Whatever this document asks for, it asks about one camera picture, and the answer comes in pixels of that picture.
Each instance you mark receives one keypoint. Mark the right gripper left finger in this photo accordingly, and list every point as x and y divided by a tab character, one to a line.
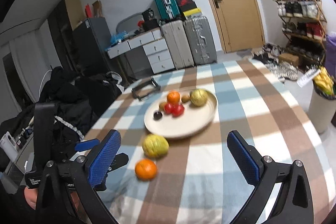
54	201

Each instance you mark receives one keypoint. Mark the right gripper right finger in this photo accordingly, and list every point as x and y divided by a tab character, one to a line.
294	201

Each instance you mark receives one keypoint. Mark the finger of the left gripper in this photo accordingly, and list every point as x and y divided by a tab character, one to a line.
86	145
120	160

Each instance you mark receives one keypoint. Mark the dark purple plum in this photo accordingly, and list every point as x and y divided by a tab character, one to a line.
157	115

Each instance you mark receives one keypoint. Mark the brown longan fruit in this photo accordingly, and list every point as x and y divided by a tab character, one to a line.
162	105
185	98

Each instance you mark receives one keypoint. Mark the red tomato with stem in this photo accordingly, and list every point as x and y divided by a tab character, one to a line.
168	108

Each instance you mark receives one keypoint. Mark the smooth red tomato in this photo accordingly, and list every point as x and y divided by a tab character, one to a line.
178	110

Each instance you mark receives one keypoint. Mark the small orange tangerine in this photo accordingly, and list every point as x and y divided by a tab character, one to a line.
173	97

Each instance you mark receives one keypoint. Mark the cream round plate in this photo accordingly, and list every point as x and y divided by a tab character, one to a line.
186	121

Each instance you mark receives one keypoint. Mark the small yellow-green guava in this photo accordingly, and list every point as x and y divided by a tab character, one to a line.
199	97

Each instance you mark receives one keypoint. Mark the person's left hand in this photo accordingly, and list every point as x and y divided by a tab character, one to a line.
31	197

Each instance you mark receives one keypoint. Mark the large orange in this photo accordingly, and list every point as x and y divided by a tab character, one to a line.
145	170

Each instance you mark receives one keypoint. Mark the large yellow-green guava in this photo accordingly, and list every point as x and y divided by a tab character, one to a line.
155	146

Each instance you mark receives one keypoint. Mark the pile of dark clothes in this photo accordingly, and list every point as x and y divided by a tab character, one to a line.
80	101

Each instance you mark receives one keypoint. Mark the white cylindrical bin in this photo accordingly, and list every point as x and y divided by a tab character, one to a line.
321	109

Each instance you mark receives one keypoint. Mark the white drawer desk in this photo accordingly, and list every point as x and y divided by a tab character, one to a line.
145	52

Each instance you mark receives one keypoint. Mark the black mini fridge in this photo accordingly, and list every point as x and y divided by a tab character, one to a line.
92	38

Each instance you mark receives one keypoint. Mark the beige suitcase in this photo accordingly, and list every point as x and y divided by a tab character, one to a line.
177	43

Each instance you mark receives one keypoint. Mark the silver aluminium suitcase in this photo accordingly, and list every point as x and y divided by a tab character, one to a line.
200	40

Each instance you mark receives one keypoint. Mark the purple bag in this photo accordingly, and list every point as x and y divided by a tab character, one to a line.
330	60

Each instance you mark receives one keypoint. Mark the teal hard case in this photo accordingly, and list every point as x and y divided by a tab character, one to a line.
168	9

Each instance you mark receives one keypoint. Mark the yellow box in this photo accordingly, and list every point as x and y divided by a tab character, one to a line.
192	12

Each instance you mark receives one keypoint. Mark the black red shoe box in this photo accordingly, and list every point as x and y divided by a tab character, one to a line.
186	5

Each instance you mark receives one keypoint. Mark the wooden shoe rack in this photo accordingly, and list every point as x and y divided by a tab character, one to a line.
304	25

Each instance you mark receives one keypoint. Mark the black phone holder frame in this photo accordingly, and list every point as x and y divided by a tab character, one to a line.
145	89

